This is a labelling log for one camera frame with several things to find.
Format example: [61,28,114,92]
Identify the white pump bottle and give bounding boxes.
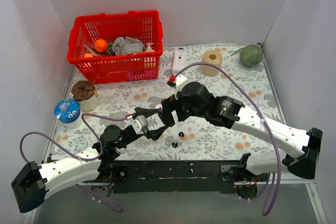
[144,42,155,52]

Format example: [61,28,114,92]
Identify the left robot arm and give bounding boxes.
[11,108,167,213]

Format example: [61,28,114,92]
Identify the beige toilet paper roll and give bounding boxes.
[201,50,223,77]

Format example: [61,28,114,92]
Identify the brown lid cream cup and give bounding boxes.
[71,81,100,112]

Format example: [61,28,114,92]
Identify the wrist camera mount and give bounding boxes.
[167,74,188,100]
[126,114,149,135]

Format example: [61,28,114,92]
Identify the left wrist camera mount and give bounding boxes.
[126,114,149,135]

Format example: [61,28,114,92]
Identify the red plastic shopping basket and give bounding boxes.
[67,10,163,84]

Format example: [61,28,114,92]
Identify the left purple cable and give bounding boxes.
[19,113,134,214]

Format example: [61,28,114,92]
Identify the crumpled grey cloth bag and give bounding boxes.
[112,37,145,56]

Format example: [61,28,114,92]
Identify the black base bar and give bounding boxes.
[81,159,259,198]

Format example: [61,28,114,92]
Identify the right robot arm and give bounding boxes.
[159,82,322,181]

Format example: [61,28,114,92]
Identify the floral table mat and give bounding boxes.
[51,45,283,160]

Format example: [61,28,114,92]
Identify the white rectangular box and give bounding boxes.
[172,47,187,74]

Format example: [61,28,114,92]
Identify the green melon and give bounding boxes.
[239,45,263,68]

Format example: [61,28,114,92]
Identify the orange small block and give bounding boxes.
[84,53,93,58]

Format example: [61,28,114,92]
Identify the orange fruit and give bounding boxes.
[94,39,108,53]

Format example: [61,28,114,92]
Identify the clear plastic bag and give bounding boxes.
[82,43,102,57]

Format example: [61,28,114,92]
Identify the blue lid white container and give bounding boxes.
[54,99,83,129]

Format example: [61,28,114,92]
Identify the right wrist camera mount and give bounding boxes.
[167,74,188,100]

